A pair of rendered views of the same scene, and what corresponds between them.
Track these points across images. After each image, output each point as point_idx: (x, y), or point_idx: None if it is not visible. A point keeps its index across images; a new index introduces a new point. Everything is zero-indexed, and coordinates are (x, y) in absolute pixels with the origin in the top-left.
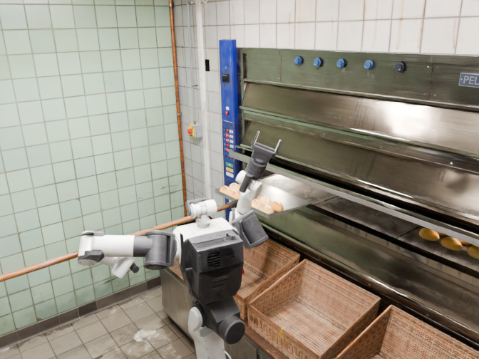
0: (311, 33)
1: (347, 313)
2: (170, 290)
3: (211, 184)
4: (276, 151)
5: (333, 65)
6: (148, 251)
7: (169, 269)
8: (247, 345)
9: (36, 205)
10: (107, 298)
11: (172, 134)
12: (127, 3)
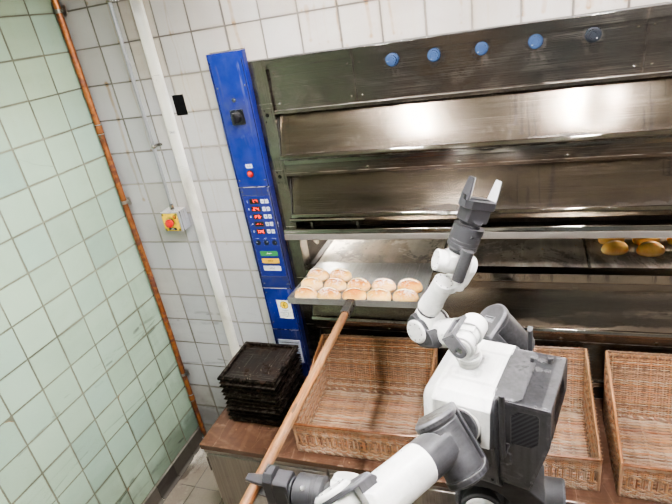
0: (417, 11)
1: None
2: (242, 481)
3: (227, 294)
4: (497, 200)
5: (465, 54)
6: (456, 457)
7: (238, 452)
8: (453, 498)
9: None
10: None
11: (124, 239)
12: None
